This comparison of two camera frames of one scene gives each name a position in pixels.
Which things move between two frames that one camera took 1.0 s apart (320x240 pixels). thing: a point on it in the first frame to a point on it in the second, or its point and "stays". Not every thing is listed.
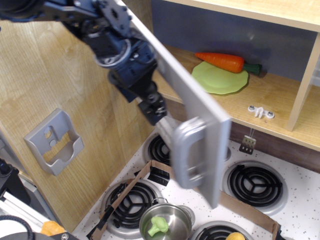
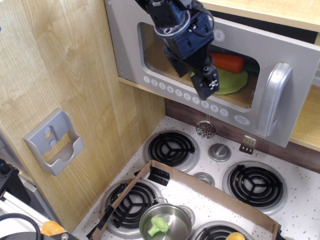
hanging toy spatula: [248, 144] stays
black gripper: [146, 88] to [200, 61]
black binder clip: [160, 176] stays
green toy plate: [215, 79] stays
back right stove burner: [257, 184] stays
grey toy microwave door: [202, 128] to [287, 107]
